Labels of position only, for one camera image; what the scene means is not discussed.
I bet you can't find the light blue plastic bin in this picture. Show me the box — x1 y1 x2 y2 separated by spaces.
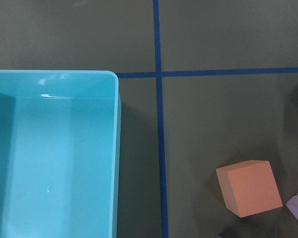
0 70 121 238

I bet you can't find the orange foam block left side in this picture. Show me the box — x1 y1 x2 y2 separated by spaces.
216 160 283 218

